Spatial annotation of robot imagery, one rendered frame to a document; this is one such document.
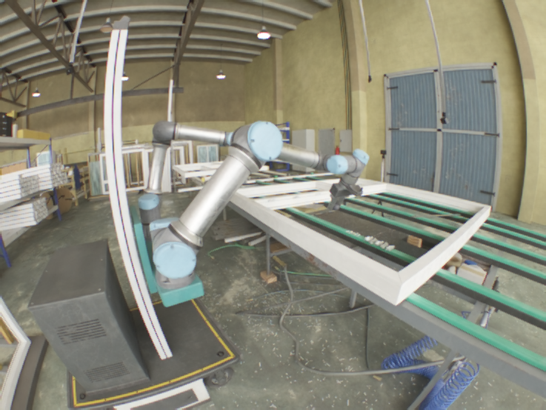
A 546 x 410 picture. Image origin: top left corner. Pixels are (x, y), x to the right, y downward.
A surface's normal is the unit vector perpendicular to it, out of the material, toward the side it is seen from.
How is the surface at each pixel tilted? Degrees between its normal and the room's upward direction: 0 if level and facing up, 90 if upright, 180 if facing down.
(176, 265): 95
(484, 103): 90
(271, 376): 0
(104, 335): 90
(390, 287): 90
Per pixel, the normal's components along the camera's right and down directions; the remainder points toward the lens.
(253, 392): -0.01, -0.97
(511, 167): -0.88, 0.13
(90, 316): 0.61, 0.19
